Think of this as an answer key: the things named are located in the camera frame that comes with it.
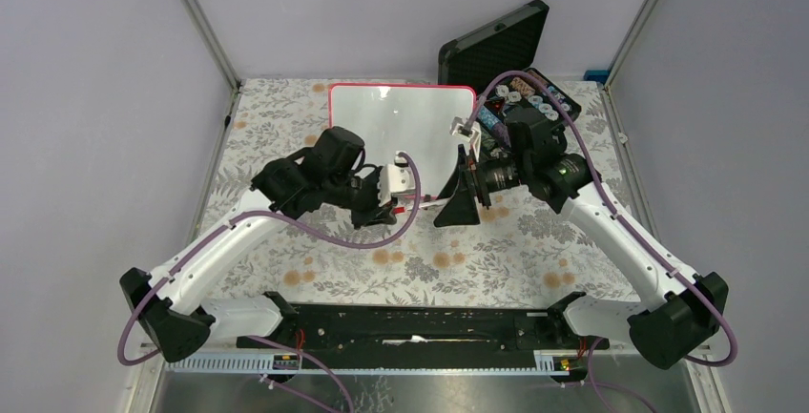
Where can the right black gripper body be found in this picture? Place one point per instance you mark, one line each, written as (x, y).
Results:
(477, 174)

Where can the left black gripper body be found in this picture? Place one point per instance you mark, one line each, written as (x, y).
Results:
(363, 198)

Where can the silver red marker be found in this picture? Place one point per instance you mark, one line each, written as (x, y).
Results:
(425, 202)

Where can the pink framed whiteboard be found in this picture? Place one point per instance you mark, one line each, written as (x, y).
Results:
(420, 120)

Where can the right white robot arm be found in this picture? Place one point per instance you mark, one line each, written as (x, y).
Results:
(678, 309)

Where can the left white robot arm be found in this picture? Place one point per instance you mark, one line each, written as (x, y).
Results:
(171, 315)

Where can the open black chip case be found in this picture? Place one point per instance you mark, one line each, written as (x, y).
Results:
(508, 43)

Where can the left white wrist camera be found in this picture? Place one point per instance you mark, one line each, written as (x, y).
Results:
(396, 180)

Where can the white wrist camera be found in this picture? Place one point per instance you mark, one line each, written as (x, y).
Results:
(396, 180)
(464, 132)

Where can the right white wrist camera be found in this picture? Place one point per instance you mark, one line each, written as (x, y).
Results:
(464, 132)

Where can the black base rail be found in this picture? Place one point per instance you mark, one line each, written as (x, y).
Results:
(388, 337)

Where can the blue object behind frame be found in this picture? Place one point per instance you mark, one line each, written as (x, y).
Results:
(597, 76)

